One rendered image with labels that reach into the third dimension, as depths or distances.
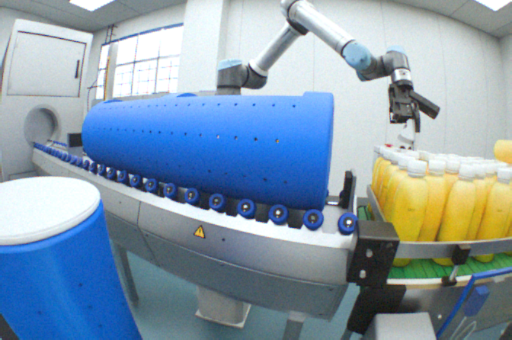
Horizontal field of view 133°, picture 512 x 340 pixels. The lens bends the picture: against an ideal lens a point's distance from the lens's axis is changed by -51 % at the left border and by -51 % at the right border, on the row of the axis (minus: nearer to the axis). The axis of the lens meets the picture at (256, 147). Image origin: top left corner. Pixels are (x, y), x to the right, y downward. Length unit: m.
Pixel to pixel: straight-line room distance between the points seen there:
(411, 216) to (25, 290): 0.58
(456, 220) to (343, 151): 2.97
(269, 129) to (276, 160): 0.06
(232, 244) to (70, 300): 0.38
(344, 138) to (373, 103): 0.69
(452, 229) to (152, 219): 0.74
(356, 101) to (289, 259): 3.05
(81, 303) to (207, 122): 0.42
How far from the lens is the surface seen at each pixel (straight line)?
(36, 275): 0.31
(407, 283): 0.45
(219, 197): 0.54
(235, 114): 0.47
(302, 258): 0.50
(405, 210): 0.43
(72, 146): 1.38
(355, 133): 3.38
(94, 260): 0.34
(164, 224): 0.65
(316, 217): 0.48
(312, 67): 3.41
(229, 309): 1.35
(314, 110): 0.44
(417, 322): 0.44
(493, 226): 0.58
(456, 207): 0.49
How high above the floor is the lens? 1.15
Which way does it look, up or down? 6 degrees down
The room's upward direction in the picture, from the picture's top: 3 degrees clockwise
